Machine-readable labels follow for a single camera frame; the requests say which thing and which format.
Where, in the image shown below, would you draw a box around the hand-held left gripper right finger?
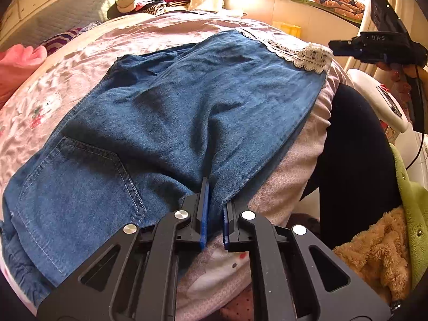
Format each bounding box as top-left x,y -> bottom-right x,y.
222,201 -> 392,321

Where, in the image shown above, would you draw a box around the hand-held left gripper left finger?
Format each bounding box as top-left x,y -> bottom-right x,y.
37,177 -> 211,321

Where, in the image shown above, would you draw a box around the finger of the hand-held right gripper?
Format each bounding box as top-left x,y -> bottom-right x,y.
328,38 -> 363,58

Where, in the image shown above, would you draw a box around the blue denim jeans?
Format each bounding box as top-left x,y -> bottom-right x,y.
0,28 -> 335,298

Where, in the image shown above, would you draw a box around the person's right hand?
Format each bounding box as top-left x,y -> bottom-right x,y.
375,61 -> 411,82

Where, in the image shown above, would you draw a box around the white appliance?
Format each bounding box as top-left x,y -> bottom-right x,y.
346,68 -> 410,136

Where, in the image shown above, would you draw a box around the orange floral blanket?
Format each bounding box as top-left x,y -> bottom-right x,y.
312,0 -> 366,21

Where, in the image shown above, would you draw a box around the yellow box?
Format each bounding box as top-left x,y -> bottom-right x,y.
273,21 -> 303,37

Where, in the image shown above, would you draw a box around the red dotted cloth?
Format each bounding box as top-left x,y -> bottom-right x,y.
219,287 -> 255,321

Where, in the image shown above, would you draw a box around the person's leg in black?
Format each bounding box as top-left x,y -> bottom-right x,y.
301,83 -> 402,251

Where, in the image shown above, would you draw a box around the green fleece-lined jacket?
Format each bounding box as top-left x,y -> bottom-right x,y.
333,142 -> 428,305

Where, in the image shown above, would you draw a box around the lilac printed quilt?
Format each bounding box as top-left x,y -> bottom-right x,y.
0,10 -> 355,321

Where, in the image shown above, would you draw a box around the blue floral pillow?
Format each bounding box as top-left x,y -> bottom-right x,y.
78,21 -> 102,34

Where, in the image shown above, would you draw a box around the pink cloth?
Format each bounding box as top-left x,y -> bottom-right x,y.
0,44 -> 47,108

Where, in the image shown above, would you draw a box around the grey quilted headboard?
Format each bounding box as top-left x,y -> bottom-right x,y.
25,0 -> 117,45

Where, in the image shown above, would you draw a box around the black cable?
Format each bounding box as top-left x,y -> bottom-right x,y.
404,129 -> 427,171

